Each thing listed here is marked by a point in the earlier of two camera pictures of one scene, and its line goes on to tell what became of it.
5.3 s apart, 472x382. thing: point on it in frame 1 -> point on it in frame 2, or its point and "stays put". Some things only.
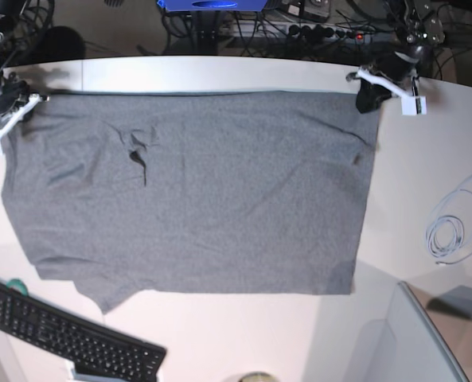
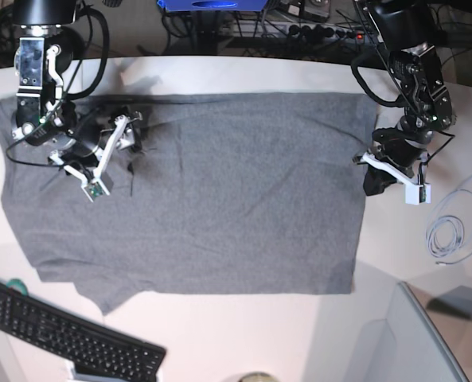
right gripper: (396, 65) -> (394, 146)
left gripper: (13, 90) -> (86, 137)
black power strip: (309, 31) stays put
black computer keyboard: (103, 351) stays put
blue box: (212, 5) stays put
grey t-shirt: (195, 193) stays put
